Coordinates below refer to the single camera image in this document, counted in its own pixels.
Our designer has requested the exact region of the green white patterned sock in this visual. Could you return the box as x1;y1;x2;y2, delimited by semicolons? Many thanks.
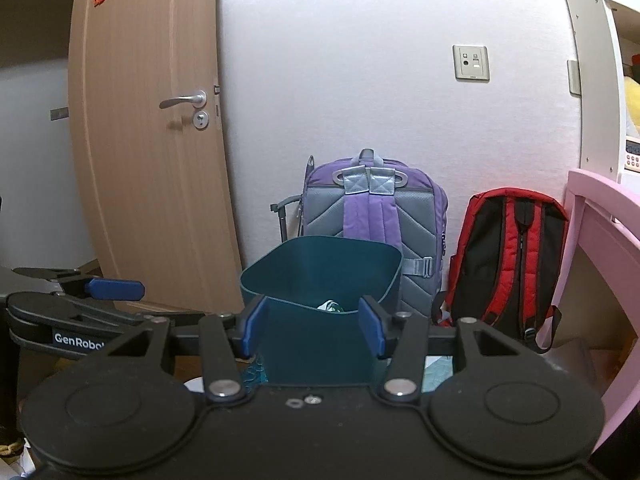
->
317;300;344;313

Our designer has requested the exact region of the teal plastic trash bin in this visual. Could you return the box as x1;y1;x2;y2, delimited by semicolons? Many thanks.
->
240;235;402;386

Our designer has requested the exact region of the teal white chevron rug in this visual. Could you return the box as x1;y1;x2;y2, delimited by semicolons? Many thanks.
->
184;356;454;393

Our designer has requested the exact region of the purple grey backpack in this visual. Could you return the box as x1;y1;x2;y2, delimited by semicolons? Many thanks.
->
297;148;448;318

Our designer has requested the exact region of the red black backpack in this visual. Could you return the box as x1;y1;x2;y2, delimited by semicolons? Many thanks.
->
432;188;570;353

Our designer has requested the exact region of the beige wooden door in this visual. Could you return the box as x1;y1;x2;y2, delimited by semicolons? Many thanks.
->
68;0;242;312

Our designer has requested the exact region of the white shelf unit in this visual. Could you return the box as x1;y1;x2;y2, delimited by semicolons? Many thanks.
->
566;0;639;192

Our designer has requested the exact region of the black folding cart frame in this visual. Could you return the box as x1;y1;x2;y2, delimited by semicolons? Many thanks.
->
269;154;317;244

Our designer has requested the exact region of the silver door handle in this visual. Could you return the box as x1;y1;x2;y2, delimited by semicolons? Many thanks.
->
158;90;209;131

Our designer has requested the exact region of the beige wall socket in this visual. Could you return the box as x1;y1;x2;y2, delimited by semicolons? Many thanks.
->
452;44;490;82

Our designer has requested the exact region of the beige wall switch plate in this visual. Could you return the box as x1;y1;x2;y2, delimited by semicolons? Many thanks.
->
567;60;582;96

